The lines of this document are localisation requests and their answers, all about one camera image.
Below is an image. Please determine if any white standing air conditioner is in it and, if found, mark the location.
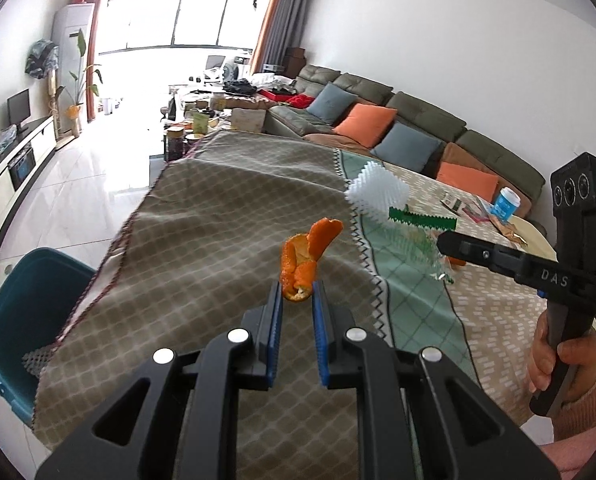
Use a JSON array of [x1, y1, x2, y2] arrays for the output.
[[51, 3, 95, 137]]

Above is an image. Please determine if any teal patterned table runner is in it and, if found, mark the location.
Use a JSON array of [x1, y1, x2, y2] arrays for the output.
[[338, 148, 482, 387]]

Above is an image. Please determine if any orange sofa cushion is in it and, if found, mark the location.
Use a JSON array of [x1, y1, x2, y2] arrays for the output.
[[333, 103, 398, 149], [435, 161, 499, 204]]

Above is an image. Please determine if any tall green potted plant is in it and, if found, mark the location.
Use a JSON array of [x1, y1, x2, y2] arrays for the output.
[[55, 28, 103, 137]]

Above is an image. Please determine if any person's right hand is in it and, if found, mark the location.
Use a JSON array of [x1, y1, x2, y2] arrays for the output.
[[526, 309, 596, 404]]

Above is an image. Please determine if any blue grey sofa cushion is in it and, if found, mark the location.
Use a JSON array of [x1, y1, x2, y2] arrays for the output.
[[370, 122, 444, 174], [306, 82, 359, 126]]

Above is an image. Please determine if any cluttered coffee table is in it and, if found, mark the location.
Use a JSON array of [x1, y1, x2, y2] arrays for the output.
[[162, 79, 279, 162]]

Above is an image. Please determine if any black built-in cabinet appliance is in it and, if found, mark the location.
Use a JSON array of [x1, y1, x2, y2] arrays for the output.
[[7, 143, 37, 191]]

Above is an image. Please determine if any person's right forearm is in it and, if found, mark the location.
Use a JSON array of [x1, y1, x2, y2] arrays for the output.
[[547, 364, 596, 480]]

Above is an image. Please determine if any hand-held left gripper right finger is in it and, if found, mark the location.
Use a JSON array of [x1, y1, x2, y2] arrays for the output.
[[311, 280, 562, 480]]

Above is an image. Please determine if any white office chair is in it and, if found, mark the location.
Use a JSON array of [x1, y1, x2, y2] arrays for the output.
[[202, 53, 227, 84]]

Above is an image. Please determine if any black computer monitor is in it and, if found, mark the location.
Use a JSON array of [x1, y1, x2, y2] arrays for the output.
[[6, 88, 32, 134]]

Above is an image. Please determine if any flat red green wrapper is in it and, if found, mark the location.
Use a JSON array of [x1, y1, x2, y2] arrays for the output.
[[440, 192, 494, 224]]

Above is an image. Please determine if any brown paper bag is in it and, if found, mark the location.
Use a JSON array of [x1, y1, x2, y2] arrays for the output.
[[230, 107, 268, 134]]

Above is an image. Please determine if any brown checkered tablecloth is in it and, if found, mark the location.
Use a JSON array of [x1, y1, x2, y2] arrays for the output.
[[31, 129, 395, 480]]

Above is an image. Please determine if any blue cup with white lid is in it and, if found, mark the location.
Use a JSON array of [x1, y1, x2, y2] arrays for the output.
[[492, 187, 522, 221]]

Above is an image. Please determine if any red cloth on sofa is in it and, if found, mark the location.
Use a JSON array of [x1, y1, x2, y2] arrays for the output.
[[260, 88, 319, 110]]

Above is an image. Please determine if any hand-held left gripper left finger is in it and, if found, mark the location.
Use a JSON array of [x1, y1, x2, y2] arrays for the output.
[[35, 282, 285, 480]]

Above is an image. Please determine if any teal plastic bin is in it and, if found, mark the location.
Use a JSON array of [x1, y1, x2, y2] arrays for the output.
[[0, 247, 99, 427]]

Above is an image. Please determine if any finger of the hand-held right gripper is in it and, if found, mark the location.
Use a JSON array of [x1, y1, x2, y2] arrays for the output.
[[436, 229, 527, 282]]

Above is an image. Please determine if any brown crumpled wrapper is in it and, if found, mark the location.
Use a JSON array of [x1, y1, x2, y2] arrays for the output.
[[495, 219, 529, 247]]

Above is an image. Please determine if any glass jar with lid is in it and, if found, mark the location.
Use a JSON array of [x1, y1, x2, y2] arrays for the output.
[[163, 127, 187, 161]]

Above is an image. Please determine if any large curled orange peel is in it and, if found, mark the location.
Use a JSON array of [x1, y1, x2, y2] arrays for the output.
[[280, 217, 344, 305]]

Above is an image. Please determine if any tall beige stand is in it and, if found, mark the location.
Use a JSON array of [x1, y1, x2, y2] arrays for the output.
[[47, 72, 67, 139]]

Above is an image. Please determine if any grey mesh net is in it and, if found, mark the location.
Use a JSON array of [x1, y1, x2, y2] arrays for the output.
[[21, 347, 54, 376]]

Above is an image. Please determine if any dark brown cabinet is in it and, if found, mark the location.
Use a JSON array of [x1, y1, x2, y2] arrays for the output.
[[283, 47, 307, 76]]

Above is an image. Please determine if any white foam fruit net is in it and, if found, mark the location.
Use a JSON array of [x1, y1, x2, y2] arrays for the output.
[[345, 160, 410, 221]]

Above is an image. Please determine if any dark bundled cloth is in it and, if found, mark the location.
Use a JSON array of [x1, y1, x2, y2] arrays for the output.
[[25, 38, 60, 80]]

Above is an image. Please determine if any grey green sofa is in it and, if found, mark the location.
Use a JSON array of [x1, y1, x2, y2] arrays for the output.
[[267, 63, 547, 212]]

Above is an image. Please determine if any orange grey curtain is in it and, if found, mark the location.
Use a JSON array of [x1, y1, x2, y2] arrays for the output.
[[252, 0, 314, 77], [80, 0, 110, 122]]

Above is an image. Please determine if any large window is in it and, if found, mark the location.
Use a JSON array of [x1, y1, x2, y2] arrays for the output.
[[97, 0, 260, 54]]

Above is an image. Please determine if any beige patterned tablecloth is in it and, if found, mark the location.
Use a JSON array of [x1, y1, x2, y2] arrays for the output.
[[378, 164, 560, 413]]

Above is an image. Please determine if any clear plastic bag green header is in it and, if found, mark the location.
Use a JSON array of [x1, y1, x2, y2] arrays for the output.
[[377, 205, 460, 287]]

